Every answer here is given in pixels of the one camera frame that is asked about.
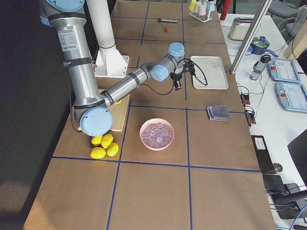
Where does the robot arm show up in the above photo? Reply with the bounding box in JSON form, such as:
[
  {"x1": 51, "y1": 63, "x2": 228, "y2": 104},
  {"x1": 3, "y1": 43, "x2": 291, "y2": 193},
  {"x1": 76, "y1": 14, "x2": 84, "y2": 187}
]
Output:
[{"x1": 39, "y1": 0, "x2": 191, "y2": 136}]

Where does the grey folded cloth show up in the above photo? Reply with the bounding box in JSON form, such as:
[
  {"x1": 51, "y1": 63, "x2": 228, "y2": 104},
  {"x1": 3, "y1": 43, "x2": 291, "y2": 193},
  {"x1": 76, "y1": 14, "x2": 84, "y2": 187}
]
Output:
[{"x1": 207, "y1": 105, "x2": 230, "y2": 121}]

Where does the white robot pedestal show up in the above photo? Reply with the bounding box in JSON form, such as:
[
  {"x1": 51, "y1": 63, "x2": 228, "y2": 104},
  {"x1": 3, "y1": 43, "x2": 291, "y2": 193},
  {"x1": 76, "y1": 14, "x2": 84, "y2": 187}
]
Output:
[{"x1": 86, "y1": 0, "x2": 129, "y2": 78}]

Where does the steel muddler black tip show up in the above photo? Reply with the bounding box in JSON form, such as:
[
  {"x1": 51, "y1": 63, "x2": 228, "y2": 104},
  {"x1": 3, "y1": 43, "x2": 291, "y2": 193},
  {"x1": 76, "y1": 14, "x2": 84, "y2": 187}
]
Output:
[{"x1": 157, "y1": 18, "x2": 177, "y2": 23}]

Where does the black power strip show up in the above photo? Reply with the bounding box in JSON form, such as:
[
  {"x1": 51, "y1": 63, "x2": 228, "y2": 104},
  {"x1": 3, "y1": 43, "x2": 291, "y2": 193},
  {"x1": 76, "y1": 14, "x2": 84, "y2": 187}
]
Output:
[
  {"x1": 244, "y1": 108, "x2": 256, "y2": 126},
  {"x1": 240, "y1": 93, "x2": 250, "y2": 105}
]

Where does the blue teach pendant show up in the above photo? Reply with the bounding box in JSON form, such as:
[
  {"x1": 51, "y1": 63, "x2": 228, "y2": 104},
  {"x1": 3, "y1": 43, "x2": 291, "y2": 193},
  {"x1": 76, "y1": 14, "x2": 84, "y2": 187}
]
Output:
[
  {"x1": 269, "y1": 58, "x2": 300, "y2": 83},
  {"x1": 275, "y1": 81, "x2": 307, "y2": 113}
]

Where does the blue small bowl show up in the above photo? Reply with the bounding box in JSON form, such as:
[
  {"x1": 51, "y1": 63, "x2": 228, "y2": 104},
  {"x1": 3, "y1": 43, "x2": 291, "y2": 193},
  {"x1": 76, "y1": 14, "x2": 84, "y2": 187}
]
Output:
[{"x1": 238, "y1": 44, "x2": 253, "y2": 56}]

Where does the cream bear tray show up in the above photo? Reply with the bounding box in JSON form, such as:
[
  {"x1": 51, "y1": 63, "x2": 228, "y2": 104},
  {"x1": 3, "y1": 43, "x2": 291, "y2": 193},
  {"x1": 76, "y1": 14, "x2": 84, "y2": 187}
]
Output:
[{"x1": 190, "y1": 56, "x2": 229, "y2": 90}]

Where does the blue pot with lid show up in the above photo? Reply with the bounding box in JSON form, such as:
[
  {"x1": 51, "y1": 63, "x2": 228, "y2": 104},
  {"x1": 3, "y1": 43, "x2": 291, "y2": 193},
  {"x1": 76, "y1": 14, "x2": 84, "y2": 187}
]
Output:
[{"x1": 250, "y1": 36, "x2": 278, "y2": 58}]

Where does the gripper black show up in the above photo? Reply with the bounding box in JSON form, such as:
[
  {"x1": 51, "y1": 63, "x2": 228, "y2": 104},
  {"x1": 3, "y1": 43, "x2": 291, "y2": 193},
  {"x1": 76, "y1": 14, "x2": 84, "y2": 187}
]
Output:
[{"x1": 170, "y1": 60, "x2": 194, "y2": 90}]

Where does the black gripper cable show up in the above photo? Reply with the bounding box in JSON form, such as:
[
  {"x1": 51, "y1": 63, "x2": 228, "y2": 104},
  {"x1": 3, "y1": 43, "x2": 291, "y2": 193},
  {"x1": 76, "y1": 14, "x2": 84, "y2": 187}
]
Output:
[{"x1": 142, "y1": 58, "x2": 208, "y2": 95}]

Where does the yellow lemon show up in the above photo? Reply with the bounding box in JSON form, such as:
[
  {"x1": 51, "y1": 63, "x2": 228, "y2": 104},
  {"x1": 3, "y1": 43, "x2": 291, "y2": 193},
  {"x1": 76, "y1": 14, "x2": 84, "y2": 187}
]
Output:
[
  {"x1": 106, "y1": 142, "x2": 119, "y2": 157},
  {"x1": 91, "y1": 135, "x2": 103, "y2": 147},
  {"x1": 101, "y1": 134, "x2": 114, "y2": 149},
  {"x1": 90, "y1": 147, "x2": 106, "y2": 159}
]

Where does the yellow plastic cup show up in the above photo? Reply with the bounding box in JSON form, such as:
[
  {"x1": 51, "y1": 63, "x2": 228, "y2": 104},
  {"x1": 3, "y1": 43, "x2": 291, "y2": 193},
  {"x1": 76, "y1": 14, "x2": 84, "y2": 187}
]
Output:
[{"x1": 188, "y1": 0, "x2": 197, "y2": 12}]

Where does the aluminium frame post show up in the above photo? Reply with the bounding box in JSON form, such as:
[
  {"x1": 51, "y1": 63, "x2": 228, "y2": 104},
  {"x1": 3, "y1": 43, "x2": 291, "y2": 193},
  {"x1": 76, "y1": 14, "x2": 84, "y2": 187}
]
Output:
[{"x1": 230, "y1": 0, "x2": 272, "y2": 74}]

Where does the pink bowl of ice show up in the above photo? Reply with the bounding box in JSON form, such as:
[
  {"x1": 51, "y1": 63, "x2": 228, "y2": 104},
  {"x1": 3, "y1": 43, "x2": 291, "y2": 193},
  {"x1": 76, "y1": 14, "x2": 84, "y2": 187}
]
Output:
[{"x1": 140, "y1": 118, "x2": 175, "y2": 151}]

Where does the white wire cup rack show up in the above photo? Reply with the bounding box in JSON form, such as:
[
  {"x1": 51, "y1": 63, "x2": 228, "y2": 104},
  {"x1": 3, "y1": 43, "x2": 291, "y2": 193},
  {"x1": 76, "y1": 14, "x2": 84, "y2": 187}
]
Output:
[{"x1": 188, "y1": 0, "x2": 216, "y2": 23}]

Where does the pink plastic cup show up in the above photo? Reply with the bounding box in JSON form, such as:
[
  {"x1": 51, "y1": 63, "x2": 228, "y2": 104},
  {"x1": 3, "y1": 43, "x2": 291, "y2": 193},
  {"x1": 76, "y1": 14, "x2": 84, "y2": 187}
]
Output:
[{"x1": 197, "y1": 4, "x2": 207, "y2": 16}]

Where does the clear water bottle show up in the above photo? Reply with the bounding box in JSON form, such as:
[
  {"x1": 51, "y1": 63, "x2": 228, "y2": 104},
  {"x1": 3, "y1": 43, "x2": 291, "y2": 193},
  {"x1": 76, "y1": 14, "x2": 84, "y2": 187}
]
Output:
[{"x1": 249, "y1": 54, "x2": 271, "y2": 81}]

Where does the white toaster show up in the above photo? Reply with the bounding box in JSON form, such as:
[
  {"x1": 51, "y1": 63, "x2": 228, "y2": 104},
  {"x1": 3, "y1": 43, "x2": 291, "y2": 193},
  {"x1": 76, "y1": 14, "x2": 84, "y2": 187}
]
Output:
[{"x1": 229, "y1": 17, "x2": 253, "y2": 41}]

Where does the bamboo cutting board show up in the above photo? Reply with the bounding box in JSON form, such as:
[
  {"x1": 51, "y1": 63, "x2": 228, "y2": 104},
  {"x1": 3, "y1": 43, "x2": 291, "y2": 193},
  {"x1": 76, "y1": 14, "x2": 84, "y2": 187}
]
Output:
[{"x1": 77, "y1": 89, "x2": 131, "y2": 132}]

